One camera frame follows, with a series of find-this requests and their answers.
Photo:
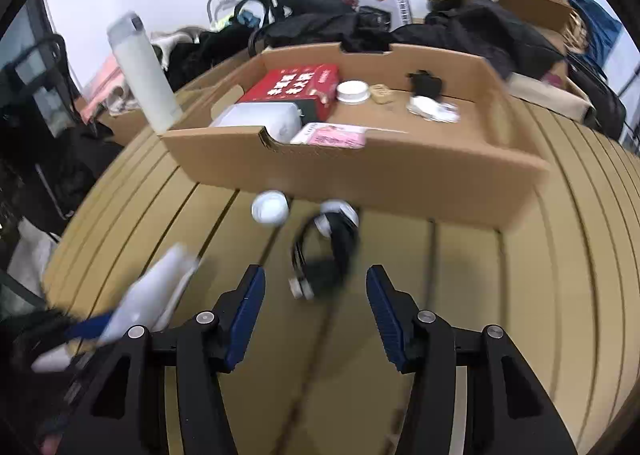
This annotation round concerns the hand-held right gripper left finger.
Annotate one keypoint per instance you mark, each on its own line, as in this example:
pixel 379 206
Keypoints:
pixel 245 320

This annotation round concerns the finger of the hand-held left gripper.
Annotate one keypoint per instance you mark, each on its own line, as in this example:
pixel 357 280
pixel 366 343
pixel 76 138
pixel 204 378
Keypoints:
pixel 90 328

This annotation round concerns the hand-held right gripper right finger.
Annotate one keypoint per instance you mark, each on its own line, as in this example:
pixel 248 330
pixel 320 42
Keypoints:
pixel 387 320

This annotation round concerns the white squeeze bottle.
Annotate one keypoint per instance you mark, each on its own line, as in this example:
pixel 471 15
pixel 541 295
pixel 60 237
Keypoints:
pixel 150 295

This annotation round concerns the black and white headset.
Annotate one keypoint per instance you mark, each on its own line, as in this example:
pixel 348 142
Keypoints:
pixel 340 255

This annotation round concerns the cardboard tray box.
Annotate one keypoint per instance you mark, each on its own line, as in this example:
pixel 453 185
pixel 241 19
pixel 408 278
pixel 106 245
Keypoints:
pixel 400 175

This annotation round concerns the pink packet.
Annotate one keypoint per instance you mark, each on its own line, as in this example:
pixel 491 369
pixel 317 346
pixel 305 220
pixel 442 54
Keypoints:
pixel 332 137

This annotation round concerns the clear plastic box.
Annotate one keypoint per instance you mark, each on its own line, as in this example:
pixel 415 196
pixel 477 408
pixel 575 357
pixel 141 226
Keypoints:
pixel 255 119

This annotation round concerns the white round jar lid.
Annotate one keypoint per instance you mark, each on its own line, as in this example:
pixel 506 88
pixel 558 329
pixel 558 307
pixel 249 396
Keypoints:
pixel 352 91

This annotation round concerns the black clip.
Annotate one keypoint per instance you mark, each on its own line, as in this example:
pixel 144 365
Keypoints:
pixel 425 83

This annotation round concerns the red and green box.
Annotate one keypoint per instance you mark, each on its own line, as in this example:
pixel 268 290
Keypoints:
pixel 290 82

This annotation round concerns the white plastic bag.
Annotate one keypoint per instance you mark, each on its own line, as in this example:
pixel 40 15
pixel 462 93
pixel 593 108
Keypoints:
pixel 32 255

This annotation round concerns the large cardboard box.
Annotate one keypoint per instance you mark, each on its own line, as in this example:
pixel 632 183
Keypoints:
pixel 131 129

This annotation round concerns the small wrapped pastry packet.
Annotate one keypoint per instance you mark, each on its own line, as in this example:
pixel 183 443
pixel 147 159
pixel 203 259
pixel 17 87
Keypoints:
pixel 432 110
pixel 380 94

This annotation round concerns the pink bag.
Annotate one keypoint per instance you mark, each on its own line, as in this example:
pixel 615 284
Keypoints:
pixel 102 85

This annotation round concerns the black stroller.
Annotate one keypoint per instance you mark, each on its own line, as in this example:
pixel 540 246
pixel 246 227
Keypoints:
pixel 35 85

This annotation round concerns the white thermos bottle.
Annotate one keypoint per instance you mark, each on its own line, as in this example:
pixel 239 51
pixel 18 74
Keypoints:
pixel 145 80

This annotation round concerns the beige canvas bag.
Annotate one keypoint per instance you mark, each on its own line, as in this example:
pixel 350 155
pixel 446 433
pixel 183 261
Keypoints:
pixel 545 100

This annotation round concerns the beige hoodie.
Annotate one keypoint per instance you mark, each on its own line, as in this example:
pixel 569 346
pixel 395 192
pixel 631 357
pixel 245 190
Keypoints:
pixel 172 42

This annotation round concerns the black clothes pile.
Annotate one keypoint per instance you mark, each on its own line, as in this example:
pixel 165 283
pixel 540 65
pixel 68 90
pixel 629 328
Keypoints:
pixel 490 35
pixel 310 30

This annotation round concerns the black backpack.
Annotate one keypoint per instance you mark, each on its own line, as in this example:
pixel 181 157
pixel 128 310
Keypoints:
pixel 600 100

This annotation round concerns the printed product box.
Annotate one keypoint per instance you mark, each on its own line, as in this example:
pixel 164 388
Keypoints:
pixel 395 5

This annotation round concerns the wicker basket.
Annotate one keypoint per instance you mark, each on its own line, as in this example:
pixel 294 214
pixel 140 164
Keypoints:
pixel 575 30

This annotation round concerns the open cardboard box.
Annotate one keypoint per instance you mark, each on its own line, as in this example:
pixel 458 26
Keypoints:
pixel 535 7

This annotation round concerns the blue cloth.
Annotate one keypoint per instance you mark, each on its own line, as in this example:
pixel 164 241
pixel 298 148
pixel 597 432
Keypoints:
pixel 600 22

